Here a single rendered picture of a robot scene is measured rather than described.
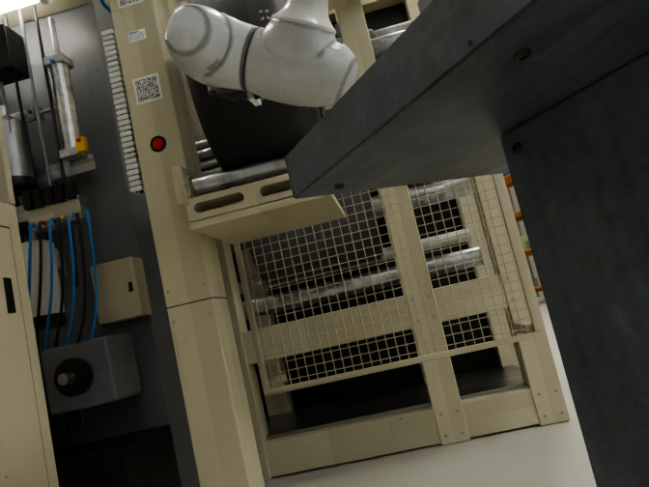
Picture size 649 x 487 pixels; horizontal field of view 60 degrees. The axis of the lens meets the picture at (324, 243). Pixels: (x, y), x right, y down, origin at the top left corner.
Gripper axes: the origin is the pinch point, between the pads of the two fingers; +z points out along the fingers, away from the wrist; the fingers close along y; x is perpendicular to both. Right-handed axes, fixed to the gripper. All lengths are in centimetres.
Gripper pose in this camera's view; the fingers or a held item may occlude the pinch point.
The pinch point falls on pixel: (253, 96)
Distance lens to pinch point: 126.6
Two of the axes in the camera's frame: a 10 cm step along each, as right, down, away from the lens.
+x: 2.4, 9.7, 0.1
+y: -9.7, 2.4, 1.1
